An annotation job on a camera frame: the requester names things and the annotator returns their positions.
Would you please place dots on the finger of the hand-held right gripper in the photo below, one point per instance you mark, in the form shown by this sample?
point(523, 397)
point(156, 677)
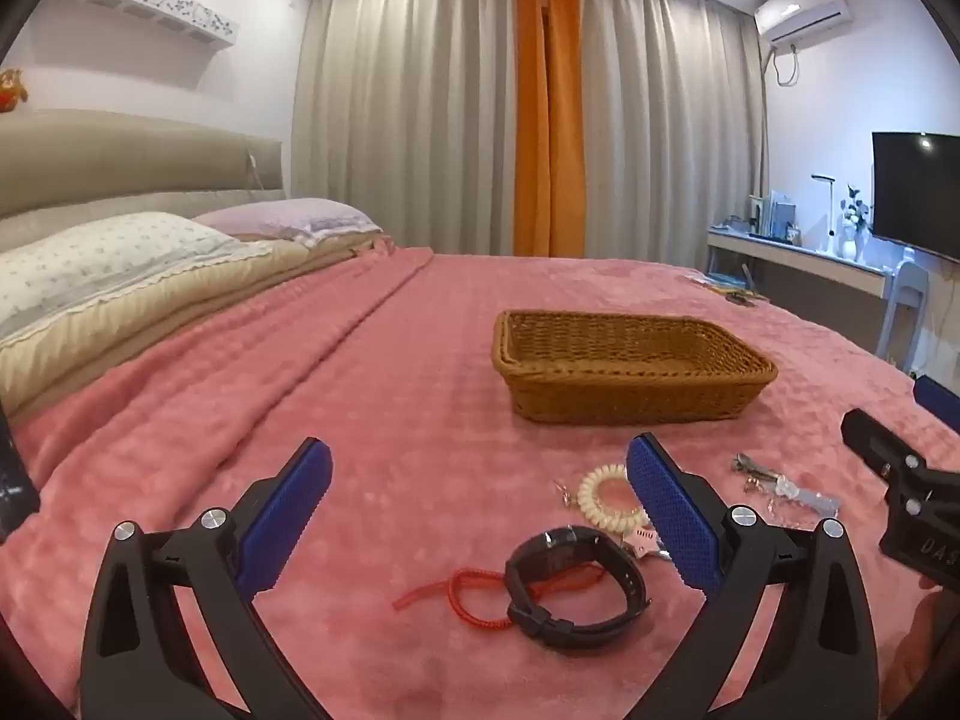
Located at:
point(937, 397)
point(881, 439)

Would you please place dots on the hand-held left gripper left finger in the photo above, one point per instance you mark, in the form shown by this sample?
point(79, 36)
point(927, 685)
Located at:
point(285, 517)

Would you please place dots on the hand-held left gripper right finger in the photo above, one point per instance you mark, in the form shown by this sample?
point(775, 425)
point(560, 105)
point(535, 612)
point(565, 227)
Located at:
point(675, 510)

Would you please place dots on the brown wicker basket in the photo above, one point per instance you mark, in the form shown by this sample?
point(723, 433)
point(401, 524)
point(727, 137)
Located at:
point(637, 390)

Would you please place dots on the person's right hand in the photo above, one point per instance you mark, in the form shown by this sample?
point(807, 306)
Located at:
point(926, 645)

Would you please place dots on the light blue chair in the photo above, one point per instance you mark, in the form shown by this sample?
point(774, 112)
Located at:
point(904, 300)

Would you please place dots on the black smartwatch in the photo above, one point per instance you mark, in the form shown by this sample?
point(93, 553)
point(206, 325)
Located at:
point(570, 541)

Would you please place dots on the small gold earring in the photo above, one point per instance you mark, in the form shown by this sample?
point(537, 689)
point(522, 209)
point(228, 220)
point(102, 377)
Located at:
point(562, 495)

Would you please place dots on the pink fleece blanket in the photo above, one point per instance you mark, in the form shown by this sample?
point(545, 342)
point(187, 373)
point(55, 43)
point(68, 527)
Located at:
point(375, 390)

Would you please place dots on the white vase with flowers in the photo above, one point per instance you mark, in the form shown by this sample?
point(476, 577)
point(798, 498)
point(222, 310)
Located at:
point(851, 236)

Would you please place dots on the small dark item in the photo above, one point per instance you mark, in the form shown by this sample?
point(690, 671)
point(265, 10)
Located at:
point(746, 298)

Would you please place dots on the white desk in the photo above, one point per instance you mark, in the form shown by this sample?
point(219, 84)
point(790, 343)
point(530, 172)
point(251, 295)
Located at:
point(795, 255)

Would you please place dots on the black television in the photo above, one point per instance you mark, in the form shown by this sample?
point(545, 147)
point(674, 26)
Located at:
point(915, 195)

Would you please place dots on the white desk lamp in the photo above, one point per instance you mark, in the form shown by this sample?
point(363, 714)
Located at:
point(831, 210)

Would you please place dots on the colourful booklet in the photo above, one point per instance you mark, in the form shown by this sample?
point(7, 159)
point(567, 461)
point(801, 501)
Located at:
point(709, 283)

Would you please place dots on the beige folded quilt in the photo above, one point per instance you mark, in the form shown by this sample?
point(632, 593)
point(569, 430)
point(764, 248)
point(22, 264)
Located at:
point(150, 330)

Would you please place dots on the row of books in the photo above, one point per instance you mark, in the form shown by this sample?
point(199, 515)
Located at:
point(776, 214)

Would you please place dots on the lilac pillow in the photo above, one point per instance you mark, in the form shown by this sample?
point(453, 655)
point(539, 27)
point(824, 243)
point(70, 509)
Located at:
point(285, 217)

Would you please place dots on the white dotted pillow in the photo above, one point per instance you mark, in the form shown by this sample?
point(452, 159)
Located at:
point(97, 255)

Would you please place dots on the beige curtain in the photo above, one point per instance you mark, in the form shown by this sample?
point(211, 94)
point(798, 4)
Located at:
point(405, 105)
point(675, 127)

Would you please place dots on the beige padded headboard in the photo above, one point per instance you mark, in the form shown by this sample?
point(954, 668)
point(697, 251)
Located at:
point(112, 157)

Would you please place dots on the white air conditioner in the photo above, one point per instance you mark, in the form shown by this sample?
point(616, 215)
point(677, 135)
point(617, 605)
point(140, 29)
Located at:
point(802, 11)

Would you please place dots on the orange curtain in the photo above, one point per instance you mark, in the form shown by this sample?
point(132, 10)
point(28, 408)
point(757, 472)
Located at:
point(547, 112)

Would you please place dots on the orange plush toy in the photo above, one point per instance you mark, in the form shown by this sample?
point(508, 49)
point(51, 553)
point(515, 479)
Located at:
point(11, 90)

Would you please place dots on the white patterned wall shelf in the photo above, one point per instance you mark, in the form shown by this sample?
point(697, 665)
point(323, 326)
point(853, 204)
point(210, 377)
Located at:
point(150, 4)

